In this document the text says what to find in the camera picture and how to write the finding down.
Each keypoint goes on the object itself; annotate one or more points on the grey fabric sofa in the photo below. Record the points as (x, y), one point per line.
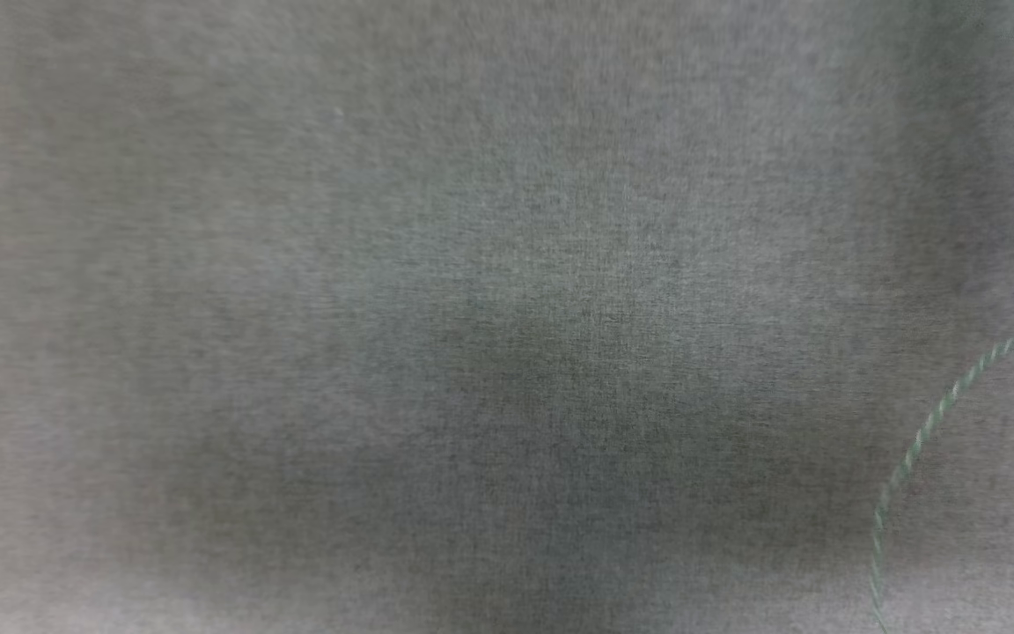
(472, 308)

